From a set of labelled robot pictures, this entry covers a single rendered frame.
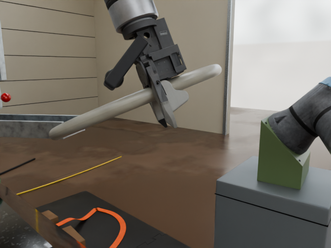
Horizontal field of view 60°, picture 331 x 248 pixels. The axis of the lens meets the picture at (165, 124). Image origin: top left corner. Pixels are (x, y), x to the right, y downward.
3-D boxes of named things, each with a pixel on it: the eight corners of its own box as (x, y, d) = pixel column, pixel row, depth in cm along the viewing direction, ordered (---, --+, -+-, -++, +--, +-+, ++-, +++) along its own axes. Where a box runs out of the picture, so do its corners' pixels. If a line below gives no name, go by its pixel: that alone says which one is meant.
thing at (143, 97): (7, 159, 64) (2, 147, 64) (105, 120, 111) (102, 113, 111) (214, 77, 50) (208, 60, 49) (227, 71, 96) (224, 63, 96)
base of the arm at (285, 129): (274, 113, 124) (292, 98, 119) (305, 147, 120) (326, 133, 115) (263, 121, 109) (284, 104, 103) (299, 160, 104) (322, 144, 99)
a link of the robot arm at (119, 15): (109, 1, 51) (107, 19, 61) (119, 27, 52) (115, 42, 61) (154, -13, 53) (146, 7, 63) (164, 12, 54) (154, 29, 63)
